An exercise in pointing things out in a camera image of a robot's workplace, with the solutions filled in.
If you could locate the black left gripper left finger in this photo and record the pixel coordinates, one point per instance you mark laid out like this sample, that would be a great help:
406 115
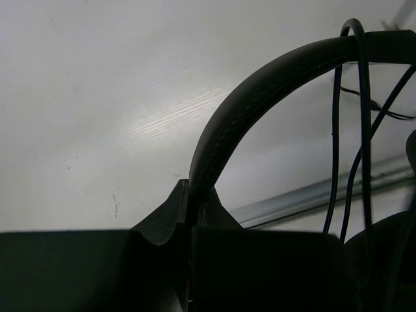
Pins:
137 269

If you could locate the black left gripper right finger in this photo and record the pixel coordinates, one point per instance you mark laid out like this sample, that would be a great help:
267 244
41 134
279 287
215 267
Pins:
237 269

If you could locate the black headset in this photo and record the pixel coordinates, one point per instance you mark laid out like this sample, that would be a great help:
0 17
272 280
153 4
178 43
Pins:
377 270

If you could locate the aluminium front table rail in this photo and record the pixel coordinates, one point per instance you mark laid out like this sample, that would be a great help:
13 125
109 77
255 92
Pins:
385 175

